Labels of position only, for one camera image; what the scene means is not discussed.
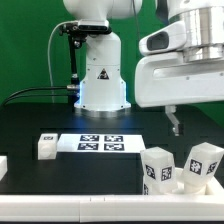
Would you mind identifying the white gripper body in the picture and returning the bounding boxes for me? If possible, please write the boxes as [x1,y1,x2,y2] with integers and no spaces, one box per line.
[135,52,224,107]

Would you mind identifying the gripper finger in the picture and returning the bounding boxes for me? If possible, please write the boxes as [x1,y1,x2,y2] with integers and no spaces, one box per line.
[165,105,181,136]

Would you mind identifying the white round stool seat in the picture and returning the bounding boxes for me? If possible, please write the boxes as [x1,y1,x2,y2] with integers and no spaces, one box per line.
[141,168,209,196]

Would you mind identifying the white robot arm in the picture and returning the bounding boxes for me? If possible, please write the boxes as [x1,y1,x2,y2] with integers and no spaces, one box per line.
[63,0,224,134]

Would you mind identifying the white sheet with tags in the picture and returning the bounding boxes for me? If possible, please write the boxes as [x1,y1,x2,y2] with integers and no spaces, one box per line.
[57,134,145,153]

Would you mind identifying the black cables on table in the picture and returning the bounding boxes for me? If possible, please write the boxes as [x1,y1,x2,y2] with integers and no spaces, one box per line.
[1,85,80,107]

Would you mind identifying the white camera cable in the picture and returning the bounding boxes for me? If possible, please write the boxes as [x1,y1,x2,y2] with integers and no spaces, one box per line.
[47,21,78,104]

